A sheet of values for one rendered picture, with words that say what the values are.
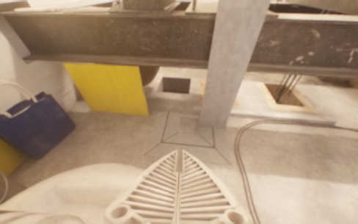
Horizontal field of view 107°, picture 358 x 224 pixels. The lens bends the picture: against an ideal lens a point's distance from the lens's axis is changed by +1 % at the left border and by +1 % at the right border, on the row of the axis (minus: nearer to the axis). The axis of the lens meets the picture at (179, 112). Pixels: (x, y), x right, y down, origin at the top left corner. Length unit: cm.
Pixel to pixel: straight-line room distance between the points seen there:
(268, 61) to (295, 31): 16
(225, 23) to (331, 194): 98
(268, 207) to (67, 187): 81
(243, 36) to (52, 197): 85
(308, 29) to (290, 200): 83
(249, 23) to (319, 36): 42
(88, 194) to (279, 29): 101
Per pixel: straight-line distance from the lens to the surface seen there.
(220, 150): 90
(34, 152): 114
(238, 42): 70
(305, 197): 100
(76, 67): 109
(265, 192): 90
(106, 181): 47
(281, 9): 174
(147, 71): 128
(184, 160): 17
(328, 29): 101
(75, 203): 55
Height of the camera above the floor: 76
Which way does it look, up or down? 43 degrees down
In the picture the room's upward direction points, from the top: straight up
